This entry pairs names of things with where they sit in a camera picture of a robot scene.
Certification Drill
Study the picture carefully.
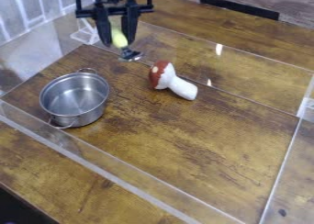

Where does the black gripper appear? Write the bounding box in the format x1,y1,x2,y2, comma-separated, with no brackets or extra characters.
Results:
75,0,154,47

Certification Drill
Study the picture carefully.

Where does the small steel pot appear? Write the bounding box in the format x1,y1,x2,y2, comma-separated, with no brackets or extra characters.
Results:
39,68,110,129

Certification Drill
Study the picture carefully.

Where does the red white plush mushroom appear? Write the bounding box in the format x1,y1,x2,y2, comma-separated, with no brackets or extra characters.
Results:
149,61,198,101

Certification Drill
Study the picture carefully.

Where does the clear acrylic triangle bracket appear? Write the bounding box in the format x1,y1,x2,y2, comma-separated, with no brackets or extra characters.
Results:
70,18,99,45

